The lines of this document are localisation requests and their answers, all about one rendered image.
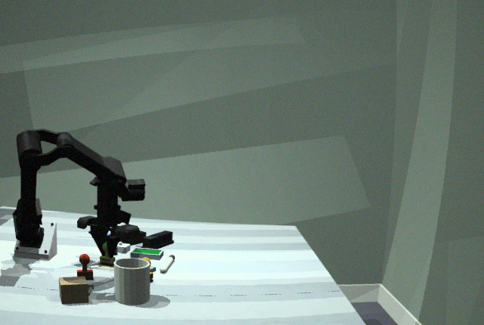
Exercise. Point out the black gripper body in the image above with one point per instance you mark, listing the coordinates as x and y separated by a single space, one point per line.
107 220

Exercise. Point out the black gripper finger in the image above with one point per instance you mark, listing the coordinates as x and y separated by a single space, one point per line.
112 243
100 239

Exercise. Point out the red-handled rubber stamp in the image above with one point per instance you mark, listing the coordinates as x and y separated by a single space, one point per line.
87 273

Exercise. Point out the grey cup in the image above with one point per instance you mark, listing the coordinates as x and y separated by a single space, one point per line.
132 281

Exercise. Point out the grey cylinder with black end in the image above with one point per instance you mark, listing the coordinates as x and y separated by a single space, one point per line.
167 263

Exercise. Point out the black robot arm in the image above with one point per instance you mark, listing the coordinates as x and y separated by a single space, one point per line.
110 178

